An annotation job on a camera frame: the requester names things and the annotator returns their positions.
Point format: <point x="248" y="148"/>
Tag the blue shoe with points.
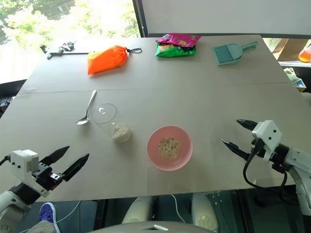
<point x="47" y="213"/>

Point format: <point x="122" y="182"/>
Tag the green snack bag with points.
<point x="170" y="51"/>

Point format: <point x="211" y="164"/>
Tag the cardboard box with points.
<point x="289" y="48"/>

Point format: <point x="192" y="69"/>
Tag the white board panel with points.
<point x="218" y="17"/>

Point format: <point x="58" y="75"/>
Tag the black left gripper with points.
<point x="46" y="177"/>

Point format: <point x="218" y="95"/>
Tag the white robot leg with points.
<point x="137" y="210"/>
<point x="204" y="211"/>

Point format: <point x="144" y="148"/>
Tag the pink bowl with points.
<point x="155" y="155"/>

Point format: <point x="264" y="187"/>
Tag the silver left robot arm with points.
<point x="9" y="201"/>

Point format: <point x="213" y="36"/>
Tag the metal spoon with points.
<point x="82" y="120"/>

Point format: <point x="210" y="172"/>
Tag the teal dustpan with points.
<point x="229" y="54"/>

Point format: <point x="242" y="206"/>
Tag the black rod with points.
<point x="68" y="53"/>

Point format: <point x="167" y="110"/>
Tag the bunch of keys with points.
<point x="66" y="46"/>

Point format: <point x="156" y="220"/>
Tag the magenta snack bag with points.
<point x="178" y="38"/>

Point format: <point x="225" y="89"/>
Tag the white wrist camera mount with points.
<point x="20" y="161"/>
<point x="267" y="132"/>

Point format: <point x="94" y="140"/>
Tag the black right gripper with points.
<point x="258" y="149"/>

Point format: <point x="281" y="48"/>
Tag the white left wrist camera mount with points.
<point x="20" y="161"/>

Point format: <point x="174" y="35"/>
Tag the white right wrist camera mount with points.
<point x="267" y="132"/>

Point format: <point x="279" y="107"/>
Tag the orange liquid flask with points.
<point x="305" y="55"/>

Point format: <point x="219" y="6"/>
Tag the clear glass cup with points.
<point x="104" y="116"/>

